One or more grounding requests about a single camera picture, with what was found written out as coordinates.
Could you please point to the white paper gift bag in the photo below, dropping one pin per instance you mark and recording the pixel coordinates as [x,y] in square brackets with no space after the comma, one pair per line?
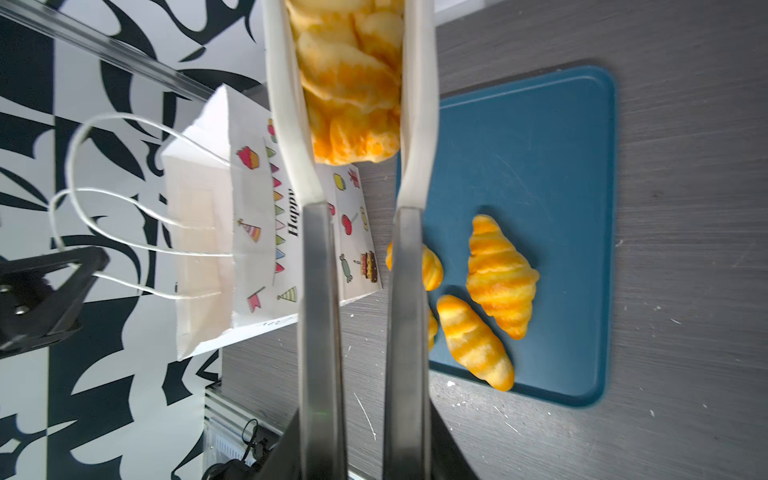
[235,224]

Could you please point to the teal plastic tray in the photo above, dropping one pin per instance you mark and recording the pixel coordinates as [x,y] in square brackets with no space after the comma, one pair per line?
[538,155]

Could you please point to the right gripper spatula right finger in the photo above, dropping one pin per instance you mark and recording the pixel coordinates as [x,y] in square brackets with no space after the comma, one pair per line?
[407,440]

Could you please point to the flaky fake pastry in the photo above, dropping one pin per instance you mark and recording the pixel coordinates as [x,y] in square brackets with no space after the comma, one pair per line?
[349,55]

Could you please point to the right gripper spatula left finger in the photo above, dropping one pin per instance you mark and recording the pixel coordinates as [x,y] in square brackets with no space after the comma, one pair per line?
[322,431]

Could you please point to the fake croissant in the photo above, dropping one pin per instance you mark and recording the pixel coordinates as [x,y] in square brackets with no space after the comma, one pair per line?
[432,269]
[500,279]
[433,327]
[473,344]

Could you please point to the aluminium cage frame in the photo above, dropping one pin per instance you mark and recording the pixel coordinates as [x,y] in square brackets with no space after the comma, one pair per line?
[49,22]

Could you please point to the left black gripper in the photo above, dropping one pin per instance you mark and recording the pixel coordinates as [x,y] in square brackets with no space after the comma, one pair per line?
[42,297]

